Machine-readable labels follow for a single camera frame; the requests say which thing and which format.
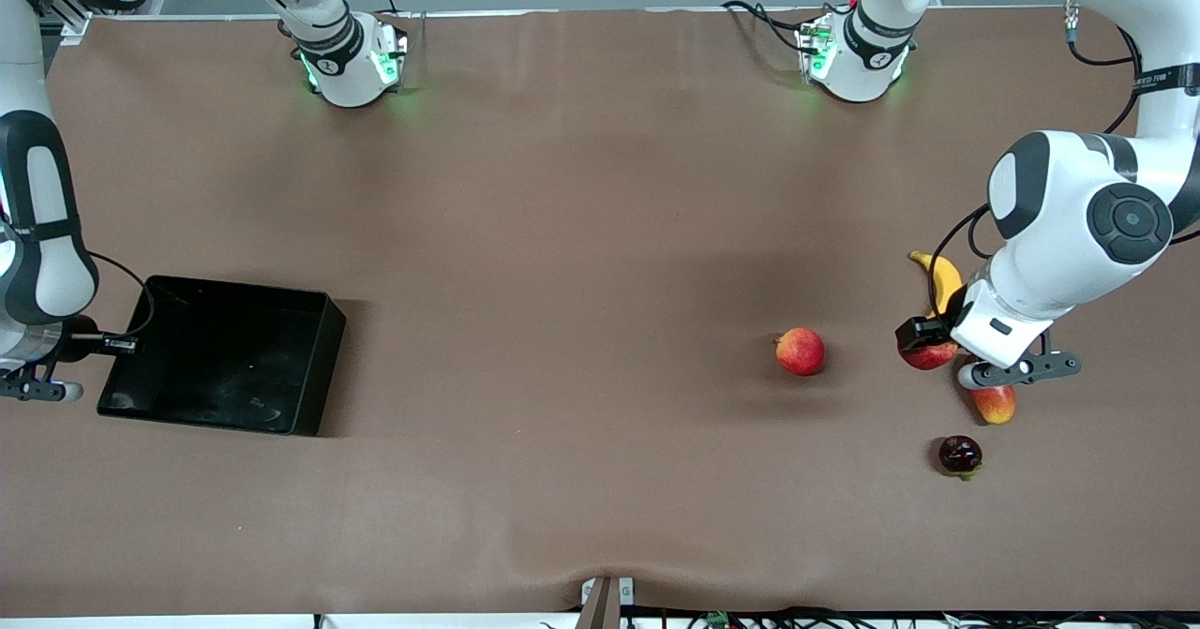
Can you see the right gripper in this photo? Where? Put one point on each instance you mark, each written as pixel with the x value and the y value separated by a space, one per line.
pixel 71 339

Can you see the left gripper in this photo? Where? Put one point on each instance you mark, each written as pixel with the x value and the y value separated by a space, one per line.
pixel 922 332

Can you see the red apple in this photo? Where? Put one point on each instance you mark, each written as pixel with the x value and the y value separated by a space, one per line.
pixel 930 358
pixel 800 351

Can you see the yellow banana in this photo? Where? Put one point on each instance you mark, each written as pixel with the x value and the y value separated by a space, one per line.
pixel 948 282

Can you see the black plastic box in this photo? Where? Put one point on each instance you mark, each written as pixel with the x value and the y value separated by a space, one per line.
pixel 225 352

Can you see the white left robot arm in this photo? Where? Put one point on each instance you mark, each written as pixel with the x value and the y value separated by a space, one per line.
pixel 1078 207

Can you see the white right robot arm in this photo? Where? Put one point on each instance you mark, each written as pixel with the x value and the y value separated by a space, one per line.
pixel 37 207

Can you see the red yellow mango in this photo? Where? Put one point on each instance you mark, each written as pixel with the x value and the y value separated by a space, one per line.
pixel 996 404

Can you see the dark purple mangosteen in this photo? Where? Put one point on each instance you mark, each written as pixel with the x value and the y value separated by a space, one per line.
pixel 960 455

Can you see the brown table cover sheet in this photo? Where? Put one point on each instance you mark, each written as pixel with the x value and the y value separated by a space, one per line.
pixel 600 217

